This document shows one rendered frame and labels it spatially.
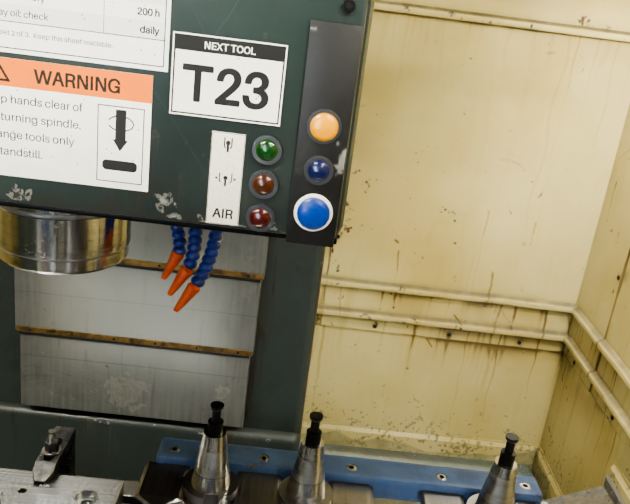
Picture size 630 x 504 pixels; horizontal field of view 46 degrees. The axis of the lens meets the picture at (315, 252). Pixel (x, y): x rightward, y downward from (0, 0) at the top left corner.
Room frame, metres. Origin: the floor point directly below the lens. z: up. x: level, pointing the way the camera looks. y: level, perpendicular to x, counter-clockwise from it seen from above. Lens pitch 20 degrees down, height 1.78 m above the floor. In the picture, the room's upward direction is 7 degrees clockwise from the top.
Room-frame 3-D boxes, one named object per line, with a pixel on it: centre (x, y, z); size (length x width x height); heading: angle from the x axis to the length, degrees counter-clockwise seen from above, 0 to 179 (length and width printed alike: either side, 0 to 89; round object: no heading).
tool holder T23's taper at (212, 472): (0.70, 0.08, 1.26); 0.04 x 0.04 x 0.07
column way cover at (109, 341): (1.29, 0.33, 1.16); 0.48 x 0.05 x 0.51; 92
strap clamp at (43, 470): (1.00, 0.38, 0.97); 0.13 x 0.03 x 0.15; 2
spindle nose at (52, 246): (0.84, 0.31, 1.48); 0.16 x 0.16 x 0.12
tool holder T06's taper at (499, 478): (0.71, -0.24, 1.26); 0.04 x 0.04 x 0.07
